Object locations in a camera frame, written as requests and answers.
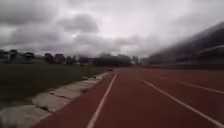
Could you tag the row of dark trees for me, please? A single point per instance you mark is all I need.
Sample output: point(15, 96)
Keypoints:
point(83, 60)

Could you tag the red running track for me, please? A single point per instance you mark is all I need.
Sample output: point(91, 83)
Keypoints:
point(150, 100)

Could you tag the pale concrete kerb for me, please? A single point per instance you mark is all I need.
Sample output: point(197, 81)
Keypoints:
point(50, 100)

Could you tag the green grass field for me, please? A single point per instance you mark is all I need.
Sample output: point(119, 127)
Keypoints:
point(33, 80)

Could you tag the roofed grandstand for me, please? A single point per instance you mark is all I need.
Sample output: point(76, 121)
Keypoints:
point(196, 50)

